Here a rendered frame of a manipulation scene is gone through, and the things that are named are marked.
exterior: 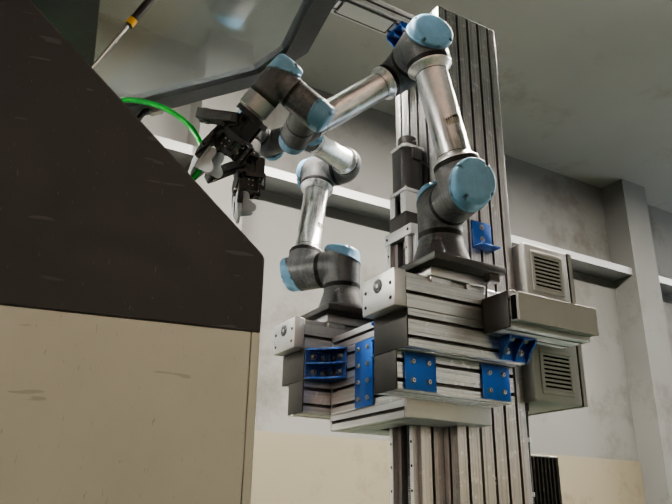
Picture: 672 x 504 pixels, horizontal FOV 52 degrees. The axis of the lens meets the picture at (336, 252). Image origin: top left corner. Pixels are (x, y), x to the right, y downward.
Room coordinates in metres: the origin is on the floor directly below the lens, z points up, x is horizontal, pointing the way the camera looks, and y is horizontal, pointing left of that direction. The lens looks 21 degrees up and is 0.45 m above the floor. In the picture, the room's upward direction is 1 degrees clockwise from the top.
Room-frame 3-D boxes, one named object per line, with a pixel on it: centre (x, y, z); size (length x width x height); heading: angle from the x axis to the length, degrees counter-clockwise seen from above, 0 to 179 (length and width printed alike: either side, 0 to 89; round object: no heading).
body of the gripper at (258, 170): (1.78, 0.26, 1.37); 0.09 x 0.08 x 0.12; 111
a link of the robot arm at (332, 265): (2.08, -0.01, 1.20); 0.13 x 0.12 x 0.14; 65
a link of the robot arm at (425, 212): (1.64, -0.27, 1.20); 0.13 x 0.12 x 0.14; 17
